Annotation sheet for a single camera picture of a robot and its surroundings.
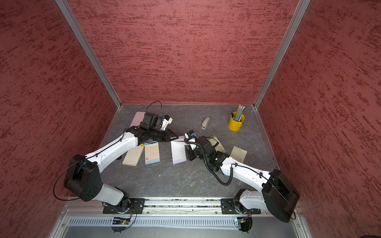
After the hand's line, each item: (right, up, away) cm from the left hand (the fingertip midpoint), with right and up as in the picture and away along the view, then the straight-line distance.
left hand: (176, 140), depth 81 cm
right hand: (+6, -5, 0) cm, 7 cm away
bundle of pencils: (+41, +17, +16) cm, 48 cm away
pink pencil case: (-32, +12, +27) cm, 44 cm away
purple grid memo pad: (+1, -6, 0) cm, 6 cm away
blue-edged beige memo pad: (-17, -10, +11) cm, 23 cm away
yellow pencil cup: (+39, +7, +19) cm, 44 cm away
